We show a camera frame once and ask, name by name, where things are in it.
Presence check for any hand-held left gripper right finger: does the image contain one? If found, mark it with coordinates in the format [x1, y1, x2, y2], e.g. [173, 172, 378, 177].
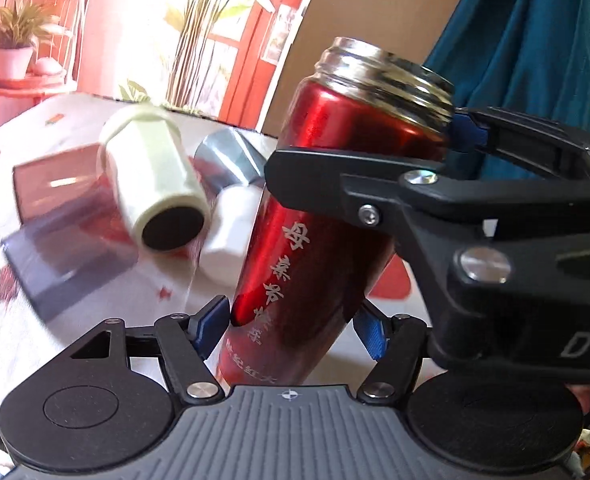
[353, 299, 432, 405]

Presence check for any white and silver flask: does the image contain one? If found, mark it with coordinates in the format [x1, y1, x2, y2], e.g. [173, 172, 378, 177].
[199, 184, 267, 284]

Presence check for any brown cardboard sheet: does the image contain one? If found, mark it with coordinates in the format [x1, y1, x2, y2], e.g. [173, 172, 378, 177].
[259, 0, 481, 142]

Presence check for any red metal thermos cup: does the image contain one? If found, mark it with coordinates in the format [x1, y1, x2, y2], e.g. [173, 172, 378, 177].
[215, 36, 457, 387]

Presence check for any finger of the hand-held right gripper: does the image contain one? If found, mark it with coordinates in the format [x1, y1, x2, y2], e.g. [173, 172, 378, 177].
[264, 146, 590, 292]
[450, 106, 590, 182]

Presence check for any red translucent cup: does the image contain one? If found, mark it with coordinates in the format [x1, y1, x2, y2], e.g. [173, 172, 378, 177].
[12, 144, 143, 246]

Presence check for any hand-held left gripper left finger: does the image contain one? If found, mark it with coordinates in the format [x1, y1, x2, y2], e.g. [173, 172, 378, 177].
[70, 295, 231, 404]

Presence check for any cream plastic cup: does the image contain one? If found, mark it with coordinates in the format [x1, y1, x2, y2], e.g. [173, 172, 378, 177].
[97, 102, 214, 252]

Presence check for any silver metal cup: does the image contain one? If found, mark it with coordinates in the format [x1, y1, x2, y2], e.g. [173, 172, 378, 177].
[194, 127, 278, 195]

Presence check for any teal curtain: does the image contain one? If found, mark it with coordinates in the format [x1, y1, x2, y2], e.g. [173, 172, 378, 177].
[421, 0, 590, 182]

